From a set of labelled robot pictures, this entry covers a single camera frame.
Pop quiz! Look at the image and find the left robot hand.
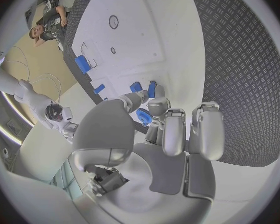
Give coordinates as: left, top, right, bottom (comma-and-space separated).
71, 85, 226, 224

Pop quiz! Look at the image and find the white task board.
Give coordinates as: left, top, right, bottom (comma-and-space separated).
71, 0, 207, 135

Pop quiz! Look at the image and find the blue gear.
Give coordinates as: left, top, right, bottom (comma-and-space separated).
135, 108, 153, 127

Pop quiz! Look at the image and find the large blue block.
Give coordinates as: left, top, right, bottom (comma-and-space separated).
74, 55, 93, 75

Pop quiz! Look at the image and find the person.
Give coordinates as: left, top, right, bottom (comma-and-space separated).
28, 5, 69, 48

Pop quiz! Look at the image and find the white cable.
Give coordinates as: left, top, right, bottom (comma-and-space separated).
4, 45, 32, 83
28, 73, 63, 105

